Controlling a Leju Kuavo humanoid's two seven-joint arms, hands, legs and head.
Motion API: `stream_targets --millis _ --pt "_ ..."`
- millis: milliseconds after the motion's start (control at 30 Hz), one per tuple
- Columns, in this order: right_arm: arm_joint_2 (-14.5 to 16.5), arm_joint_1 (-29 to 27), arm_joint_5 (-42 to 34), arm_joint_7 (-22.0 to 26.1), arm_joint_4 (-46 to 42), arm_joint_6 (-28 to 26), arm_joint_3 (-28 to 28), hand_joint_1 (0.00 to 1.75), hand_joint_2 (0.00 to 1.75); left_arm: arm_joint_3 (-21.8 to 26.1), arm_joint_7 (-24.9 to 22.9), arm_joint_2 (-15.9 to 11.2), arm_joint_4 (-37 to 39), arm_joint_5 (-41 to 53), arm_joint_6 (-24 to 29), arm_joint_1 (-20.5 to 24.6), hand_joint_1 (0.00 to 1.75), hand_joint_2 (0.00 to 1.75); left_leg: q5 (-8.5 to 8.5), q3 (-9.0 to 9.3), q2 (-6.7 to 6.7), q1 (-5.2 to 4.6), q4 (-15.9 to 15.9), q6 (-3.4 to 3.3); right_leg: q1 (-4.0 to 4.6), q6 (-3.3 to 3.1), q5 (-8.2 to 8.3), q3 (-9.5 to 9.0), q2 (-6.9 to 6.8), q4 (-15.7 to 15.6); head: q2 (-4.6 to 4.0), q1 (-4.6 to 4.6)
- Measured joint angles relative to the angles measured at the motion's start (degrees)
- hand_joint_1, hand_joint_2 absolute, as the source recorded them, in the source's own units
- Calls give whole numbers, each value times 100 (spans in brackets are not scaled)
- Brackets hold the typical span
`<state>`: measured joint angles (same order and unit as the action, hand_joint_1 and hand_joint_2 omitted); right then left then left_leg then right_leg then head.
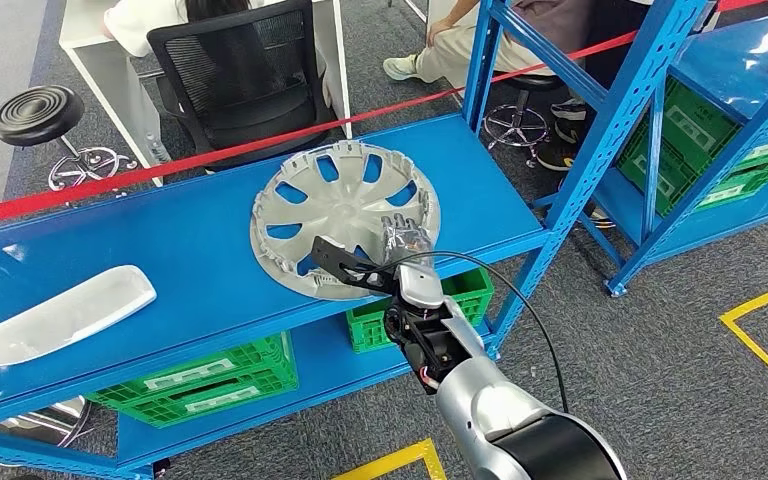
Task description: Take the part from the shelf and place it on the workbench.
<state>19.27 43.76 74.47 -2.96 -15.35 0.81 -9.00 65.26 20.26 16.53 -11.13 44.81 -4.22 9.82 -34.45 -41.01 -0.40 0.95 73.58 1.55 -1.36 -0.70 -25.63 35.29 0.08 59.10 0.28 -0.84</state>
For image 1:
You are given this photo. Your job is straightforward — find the silver wheel hubcap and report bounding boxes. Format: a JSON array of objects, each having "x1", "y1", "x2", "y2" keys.
[{"x1": 250, "y1": 140, "x2": 442, "y2": 303}]

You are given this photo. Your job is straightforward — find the blue metal shelf rack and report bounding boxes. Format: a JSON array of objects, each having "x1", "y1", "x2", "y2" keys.
[
  {"x1": 536, "y1": 0, "x2": 768, "y2": 297},
  {"x1": 0, "y1": 0, "x2": 710, "y2": 480}
]

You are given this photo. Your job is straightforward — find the white plastic trim part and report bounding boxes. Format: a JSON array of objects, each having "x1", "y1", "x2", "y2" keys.
[{"x1": 0, "y1": 264, "x2": 158, "y2": 368}]

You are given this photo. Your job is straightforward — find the green plastic crate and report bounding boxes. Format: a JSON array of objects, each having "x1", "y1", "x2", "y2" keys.
[
  {"x1": 346, "y1": 266, "x2": 495, "y2": 354},
  {"x1": 118, "y1": 367, "x2": 299, "y2": 429},
  {"x1": 617, "y1": 122, "x2": 768, "y2": 219},
  {"x1": 85, "y1": 333, "x2": 295, "y2": 402},
  {"x1": 662, "y1": 78, "x2": 768, "y2": 167}
]

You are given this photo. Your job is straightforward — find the person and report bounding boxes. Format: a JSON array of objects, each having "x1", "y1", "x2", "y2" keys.
[
  {"x1": 382, "y1": 0, "x2": 597, "y2": 91},
  {"x1": 536, "y1": 0, "x2": 654, "y2": 230}
]

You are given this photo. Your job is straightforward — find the black padded stool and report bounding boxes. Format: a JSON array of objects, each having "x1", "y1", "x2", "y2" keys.
[{"x1": 483, "y1": 71, "x2": 565, "y2": 168}]

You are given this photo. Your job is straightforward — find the black mesh office chair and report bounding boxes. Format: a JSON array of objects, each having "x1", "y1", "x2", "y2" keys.
[{"x1": 147, "y1": 0, "x2": 332, "y2": 170}]

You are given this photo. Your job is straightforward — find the yellow floor tape square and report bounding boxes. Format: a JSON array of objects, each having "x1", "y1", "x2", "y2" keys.
[
  {"x1": 719, "y1": 274, "x2": 768, "y2": 407},
  {"x1": 330, "y1": 438, "x2": 448, "y2": 480}
]

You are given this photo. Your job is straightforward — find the red barrier belt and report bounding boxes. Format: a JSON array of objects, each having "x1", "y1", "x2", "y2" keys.
[{"x1": 0, "y1": 0, "x2": 768, "y2": 230}]

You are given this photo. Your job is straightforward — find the white desk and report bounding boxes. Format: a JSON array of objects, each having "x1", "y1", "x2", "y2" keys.
[{"x1": 59, "y1": 0, "x2": 353, "y2": 187}]

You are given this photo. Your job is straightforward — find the black ribbed round stool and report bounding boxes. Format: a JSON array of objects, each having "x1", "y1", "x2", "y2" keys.
[{"x1": 0, "y1": 84, "x2": 140, "y2": 193}]

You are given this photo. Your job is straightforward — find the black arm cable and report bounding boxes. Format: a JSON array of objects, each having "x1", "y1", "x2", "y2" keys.
[{"x1": 383, "y1": 250, "x2": 569, "y2": 413}]

